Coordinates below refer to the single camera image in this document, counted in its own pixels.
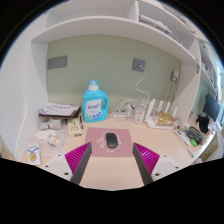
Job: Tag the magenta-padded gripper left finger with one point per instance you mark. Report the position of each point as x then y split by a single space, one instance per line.
78 160

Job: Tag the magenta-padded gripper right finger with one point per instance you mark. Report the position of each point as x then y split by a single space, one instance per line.
146 160

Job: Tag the black computer mouse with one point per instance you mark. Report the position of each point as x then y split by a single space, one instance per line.
111 140

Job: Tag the pink printed mouse pad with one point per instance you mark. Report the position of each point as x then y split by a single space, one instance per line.
125 146

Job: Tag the beige small carton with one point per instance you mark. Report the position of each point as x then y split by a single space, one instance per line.
74 127

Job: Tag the clear plastic bag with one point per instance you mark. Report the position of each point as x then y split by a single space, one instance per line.
50 140

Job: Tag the black pen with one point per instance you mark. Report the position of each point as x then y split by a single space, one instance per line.
81 122

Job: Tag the white router with antennas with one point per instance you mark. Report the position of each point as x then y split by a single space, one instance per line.
151 121

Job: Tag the white remote control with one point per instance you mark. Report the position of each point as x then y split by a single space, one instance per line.
182 136

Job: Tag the white marker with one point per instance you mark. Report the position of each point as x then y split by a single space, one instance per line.
190 152

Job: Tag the white card with yellow print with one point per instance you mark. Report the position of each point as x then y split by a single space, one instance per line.
34 152

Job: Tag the white round jar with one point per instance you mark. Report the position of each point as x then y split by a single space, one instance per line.
176 123

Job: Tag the small green pack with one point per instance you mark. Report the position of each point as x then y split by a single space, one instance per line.
193 142

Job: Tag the stack of books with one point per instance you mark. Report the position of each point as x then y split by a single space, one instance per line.
58 110

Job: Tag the black zip pouch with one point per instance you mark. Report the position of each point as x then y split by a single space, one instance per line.
195 134

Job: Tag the blue detergent bottle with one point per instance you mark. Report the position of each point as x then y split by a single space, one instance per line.
95 106

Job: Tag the black bag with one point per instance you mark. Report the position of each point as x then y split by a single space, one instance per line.
202 124

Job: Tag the dark monitor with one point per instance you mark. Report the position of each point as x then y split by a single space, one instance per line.
211 107

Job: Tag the grey wall socket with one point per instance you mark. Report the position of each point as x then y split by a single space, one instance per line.
138 65

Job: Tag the grey wall plate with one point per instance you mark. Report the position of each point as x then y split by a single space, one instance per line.
57 62

